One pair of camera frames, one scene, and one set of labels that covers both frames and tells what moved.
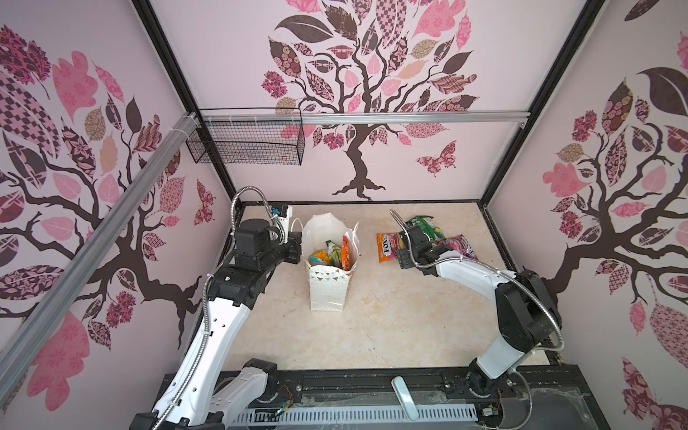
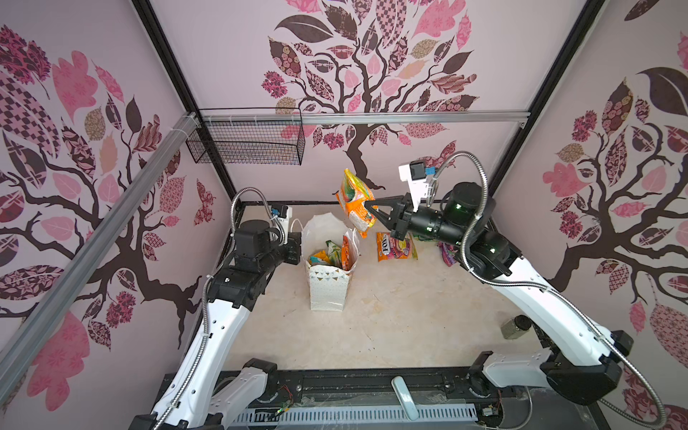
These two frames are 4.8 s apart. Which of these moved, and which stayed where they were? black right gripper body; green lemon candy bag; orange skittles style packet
Moved: black right gripper body
Stayed: green lemon candy bag; orange skittles style packet
